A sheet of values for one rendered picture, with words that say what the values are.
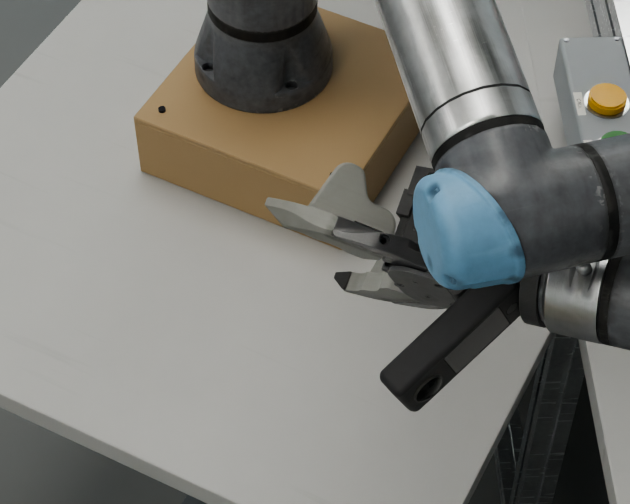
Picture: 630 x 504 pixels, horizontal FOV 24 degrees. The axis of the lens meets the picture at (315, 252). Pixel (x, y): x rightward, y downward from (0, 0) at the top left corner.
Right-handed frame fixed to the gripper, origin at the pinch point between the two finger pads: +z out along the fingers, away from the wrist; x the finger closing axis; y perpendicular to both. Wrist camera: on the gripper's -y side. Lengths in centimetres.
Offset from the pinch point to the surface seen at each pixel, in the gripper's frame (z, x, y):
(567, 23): 6, -58, 53
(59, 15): 141, -131, 78
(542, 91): 5, -53, 41
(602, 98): -6, -41, 36
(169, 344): 25.5, -29.7, -3.8
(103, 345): 31.3, -27.4, -6.1
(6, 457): 92, -105, -14
